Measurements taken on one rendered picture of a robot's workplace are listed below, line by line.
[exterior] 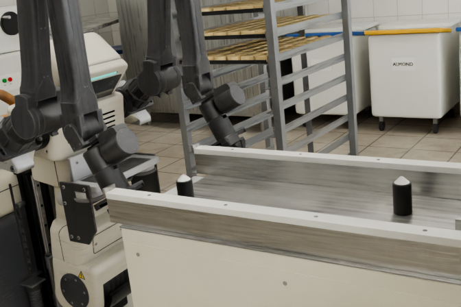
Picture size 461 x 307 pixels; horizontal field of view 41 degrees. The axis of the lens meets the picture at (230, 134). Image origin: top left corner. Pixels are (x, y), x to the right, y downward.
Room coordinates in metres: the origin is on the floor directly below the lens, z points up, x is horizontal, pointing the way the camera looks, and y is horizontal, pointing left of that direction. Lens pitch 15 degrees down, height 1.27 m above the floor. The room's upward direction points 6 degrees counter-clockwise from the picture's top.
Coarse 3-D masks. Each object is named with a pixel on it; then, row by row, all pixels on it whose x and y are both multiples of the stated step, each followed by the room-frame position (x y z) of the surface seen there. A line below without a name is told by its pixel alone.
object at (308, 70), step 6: (342, 54) 2.65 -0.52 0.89; (330, 60) 2.56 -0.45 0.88; (336, 60) 2.60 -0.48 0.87; (342, 60) 2.65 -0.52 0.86; (312, 66) 2.43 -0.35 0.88; (318, 66) 2.47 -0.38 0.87; (324, 66) 2.51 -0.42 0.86; (294, 72) 2.32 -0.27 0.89; (300, 72) 2.35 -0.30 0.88; (306, 72) 2.39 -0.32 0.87; (312, 72) 2.43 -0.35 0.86; (282, 78) 2.24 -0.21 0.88; (288, 78) 2.28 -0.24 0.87; (294, 78) 2.31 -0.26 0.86; (270, 84) 2.17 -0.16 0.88; (282, 84) 2.24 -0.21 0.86
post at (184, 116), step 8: (176, 24) 2.44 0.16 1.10; (176, 32) 2.44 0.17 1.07; (176, 48) 2.43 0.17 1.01; (176, 56) 2.43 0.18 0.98; (176, 64) 2.43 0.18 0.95; (176, 88) 2.44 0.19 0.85; (176, 96) 2.44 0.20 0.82; (184, 96) 2.44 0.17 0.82; (184, 112) 2.43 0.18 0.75; (184, 120) 2.43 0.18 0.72; (184, 128) 2.43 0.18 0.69; (184, 136) 2.44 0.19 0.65; (184, 144) 2.44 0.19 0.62; (184, 152) 2.44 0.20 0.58; (192, 160) 2.44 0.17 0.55; (192, 176) 2.43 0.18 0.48
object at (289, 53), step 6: (330, 36) 2.57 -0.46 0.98; (336, 36) 2.61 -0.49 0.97; (342, 36) 2.66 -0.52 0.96; (312, 42) 2.44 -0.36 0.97; (318, 42) 2.48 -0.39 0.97; (324, 42) 2.52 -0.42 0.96; (330, 42) 2.56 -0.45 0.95; (294, 48) 2.33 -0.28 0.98; (300, 48) 2.36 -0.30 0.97; (306, 48) 2.40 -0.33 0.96; (312, 48) 2.44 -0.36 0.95; (282, 54) 2.25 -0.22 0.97; (288, 54) 2.29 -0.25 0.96; (294, 54) 2.32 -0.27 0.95
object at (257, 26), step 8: (280, 16) 2.82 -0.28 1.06; (288, 16) 2.76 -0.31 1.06; (296, 16) 2.73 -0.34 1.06; (304, 16) 2.67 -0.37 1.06; (312, 16) 2.65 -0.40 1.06; (320, 16) 2.60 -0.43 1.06; (240, 24) 2.66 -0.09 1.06; (248, 24) 2.61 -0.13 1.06; (256, 24) 2.55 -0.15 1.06; (264, 24) 2.51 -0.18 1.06; (280, 24) 2.45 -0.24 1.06; (288, 24) 2.39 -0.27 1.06; (208, 32) 2.42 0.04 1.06; (216, 32) 2.38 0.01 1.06; (224, 32) 2.35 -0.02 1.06; (232, 32) 2.31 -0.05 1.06; (240, 32) 2.32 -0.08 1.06; (248, 32) 2.27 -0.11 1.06; (256, 32) 2.25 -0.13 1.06; (264, 32) 2.23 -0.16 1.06
